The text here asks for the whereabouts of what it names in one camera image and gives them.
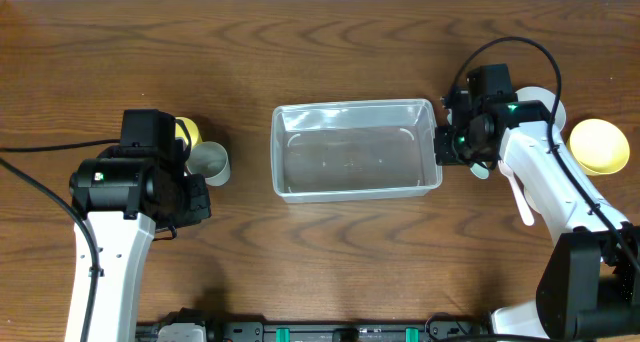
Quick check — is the grey plastic bowl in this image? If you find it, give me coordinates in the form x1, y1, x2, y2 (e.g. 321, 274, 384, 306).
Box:
516, 86, 567, 131

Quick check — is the yellow plastic cup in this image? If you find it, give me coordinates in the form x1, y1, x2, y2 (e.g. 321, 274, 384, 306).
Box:
175, 117, 202, 150

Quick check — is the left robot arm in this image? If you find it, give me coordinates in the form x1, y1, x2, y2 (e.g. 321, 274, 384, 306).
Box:
65, 109, 211, 341

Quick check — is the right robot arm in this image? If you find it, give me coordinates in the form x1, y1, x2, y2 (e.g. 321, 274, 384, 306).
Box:
434, 64, 639, 341

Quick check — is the grey plastic cup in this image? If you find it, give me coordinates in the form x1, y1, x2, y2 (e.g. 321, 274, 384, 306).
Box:
186, 141, 231, 187

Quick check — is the mint green plastic spoon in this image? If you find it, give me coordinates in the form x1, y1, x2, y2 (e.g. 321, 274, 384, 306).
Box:
470, 162, 490, 180

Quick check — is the clear plastic container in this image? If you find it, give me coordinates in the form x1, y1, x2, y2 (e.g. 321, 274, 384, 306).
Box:
270, 98, 443, 203

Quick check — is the pale pink plastic fork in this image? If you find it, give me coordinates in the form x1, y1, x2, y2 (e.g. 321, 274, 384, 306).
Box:
498, 160, 535, 226

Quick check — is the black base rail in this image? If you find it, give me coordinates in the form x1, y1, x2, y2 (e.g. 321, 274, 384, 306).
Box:
134, 309, 490, 342

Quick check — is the white plastic bowl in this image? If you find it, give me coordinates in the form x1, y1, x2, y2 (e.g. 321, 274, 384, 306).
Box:
523, 187, 540, 214

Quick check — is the yellow plastic bowl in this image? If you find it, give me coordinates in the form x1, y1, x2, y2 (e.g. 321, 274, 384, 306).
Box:
568, 119, 630, 176

